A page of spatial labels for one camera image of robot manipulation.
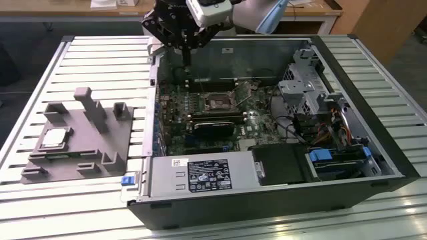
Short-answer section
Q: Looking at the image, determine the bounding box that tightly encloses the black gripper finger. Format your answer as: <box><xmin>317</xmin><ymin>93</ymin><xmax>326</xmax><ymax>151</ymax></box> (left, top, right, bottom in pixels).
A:
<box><xmin>185</xmin><ymin>22</ymin><xmax>221</xmax><ymax>67</ymax></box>
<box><xmin>141</xmin><ymin>12</ymin><xmax>186</xmax><ymax>67</ymax></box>

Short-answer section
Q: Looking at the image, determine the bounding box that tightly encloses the metal locking lever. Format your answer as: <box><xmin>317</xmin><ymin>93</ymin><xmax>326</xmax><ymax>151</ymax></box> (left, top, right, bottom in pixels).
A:
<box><xmin>196</xmin><ymin>73</ymin><xmax>206</xmax><ymax>95</ymax></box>

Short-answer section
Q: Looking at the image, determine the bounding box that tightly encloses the silver CPU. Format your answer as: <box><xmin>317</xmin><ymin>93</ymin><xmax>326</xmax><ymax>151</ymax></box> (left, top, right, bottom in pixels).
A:
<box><xmin>38</xmin><ymin>127</ymin><xmax>73</xmax><ymax>148</ymax></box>

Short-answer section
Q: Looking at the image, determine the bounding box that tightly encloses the CPU socket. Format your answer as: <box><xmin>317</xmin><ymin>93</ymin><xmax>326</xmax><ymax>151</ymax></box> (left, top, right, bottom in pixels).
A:
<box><xmin>198</xmin><ymin>91</ymin><xmax>241</xmax><ymax>113</ymax></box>

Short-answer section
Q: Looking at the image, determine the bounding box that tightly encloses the white box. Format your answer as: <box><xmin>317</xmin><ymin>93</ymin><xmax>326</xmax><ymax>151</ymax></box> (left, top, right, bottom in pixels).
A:
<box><xmin>89</xmin><ymin>0</ymin><xmax>118</xmax><ymax>11</ymax></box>

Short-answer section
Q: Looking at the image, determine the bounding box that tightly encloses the black RAM slot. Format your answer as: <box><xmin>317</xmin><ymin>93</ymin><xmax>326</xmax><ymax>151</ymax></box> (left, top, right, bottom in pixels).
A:
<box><xmin>184</xmin><ymin>76</ymin><xmax>238</xmax><ymax>93</ymax></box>

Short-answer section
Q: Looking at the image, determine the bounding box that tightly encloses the black RAM stick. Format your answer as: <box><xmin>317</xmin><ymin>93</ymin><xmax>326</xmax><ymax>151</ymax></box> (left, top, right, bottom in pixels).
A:
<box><xmin>189</xmin><ymin>111</ymin><xmax>241</xmax><ymax>119</ymax></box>

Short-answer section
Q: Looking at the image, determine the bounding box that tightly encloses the metal disk bay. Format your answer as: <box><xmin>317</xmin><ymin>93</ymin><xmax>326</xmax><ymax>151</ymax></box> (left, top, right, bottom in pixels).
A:
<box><xmin>277</xmin><ymin>48</ymin><xmax>349</xmax><ymax>118</ymax></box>

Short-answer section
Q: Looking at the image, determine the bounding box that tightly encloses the black graphics card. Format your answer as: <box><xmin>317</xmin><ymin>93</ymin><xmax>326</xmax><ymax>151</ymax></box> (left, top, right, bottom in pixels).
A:
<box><xmin>189</xmin><ymin>120</ymin><xmax>237</xmax><ymax>140</ymax></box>

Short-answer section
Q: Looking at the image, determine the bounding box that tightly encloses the wooden desk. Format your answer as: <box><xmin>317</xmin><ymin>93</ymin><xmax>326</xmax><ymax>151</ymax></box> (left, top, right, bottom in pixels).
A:
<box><xmin>0</xmin><ymin>0</ymin><xmax>344</xmax><ymax>36</ymax></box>

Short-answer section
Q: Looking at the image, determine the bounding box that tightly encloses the green motherboard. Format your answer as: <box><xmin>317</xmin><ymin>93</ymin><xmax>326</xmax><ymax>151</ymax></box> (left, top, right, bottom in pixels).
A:
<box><xmin>156</xmin><ymin>79</ymin><xmax>294</xmax><ymax>156</ymax></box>

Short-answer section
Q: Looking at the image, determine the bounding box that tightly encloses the silver chipset heatsink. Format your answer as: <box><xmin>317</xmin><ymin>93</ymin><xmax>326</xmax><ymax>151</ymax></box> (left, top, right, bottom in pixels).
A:
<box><xmin>237</xmin><ymin>138</ymin><xmax>257</xmax><ymax>151</ymax></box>

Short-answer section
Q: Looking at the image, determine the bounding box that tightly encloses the black bin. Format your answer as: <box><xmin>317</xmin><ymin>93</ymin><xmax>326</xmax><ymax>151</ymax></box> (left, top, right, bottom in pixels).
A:
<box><xmin>0</xmin><ymin>41</ymin><xmax>21</xmax><ymax>87</ymax></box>

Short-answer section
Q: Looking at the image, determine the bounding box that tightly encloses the grey parts rack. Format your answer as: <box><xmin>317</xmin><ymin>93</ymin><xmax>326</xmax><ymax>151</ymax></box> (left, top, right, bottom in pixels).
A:
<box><xmin>18</xmin><ymin>86</ymin><xmax>136</xmax><ymax>186</ymax></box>

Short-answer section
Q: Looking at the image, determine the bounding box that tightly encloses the wooden cabinet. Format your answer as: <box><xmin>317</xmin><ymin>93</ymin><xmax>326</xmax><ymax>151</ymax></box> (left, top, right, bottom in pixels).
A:
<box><xmin>329</xmin><ymin>0</ymin><xmax>427</xmax><ymax>66</ymax></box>

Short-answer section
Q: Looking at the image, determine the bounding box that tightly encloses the black drive box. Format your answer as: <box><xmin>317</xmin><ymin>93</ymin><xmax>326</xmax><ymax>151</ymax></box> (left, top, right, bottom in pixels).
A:
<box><xmin>249</xmin><ymin>144</ymin><xmax>314</xmax><ymax>186</ymax></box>

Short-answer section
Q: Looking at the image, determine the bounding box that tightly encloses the silver power supply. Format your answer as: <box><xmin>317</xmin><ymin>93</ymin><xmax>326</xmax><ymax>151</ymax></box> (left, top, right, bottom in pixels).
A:
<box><xmin>145</xmin><ymin>151</ymin><xmax>264</xmax><ymax>198</ymax></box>

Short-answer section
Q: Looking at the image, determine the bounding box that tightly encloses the green RAM stick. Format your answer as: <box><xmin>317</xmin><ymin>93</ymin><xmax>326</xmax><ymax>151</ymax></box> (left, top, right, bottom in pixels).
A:
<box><xmin>45</xmin><ymin>153</ymin><xmax>81</xmax><ymax>160</ymax></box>

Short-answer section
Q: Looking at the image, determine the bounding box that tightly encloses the hard disk in blue carrier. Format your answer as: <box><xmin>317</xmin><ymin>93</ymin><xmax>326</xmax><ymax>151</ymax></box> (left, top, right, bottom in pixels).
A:
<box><xmin>306</xmin><ymin>146</ymin><xmax>368</xmax><ymax>181</ymax></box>

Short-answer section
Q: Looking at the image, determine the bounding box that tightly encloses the black PC case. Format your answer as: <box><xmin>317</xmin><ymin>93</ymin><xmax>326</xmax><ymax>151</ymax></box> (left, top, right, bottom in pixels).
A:
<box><xmin>125</xmin><ymin>34</ymin><xmax>420</xmax><ymax>231</ymax></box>

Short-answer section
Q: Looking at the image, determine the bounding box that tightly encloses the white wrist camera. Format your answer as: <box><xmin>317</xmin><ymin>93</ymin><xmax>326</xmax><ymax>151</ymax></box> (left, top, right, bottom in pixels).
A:
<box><xmin>185</xmin><ymin>0</ymin><xmax>233</xmax><ymax>28</ymax></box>

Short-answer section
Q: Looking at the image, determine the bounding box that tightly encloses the coloured power wire bundle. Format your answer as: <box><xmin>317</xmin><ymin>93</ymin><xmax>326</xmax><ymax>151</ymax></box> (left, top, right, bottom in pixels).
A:
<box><xmin>312</xmin><ymin>107</ymin><xmax>354</xmax><ymax>146</ymax></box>

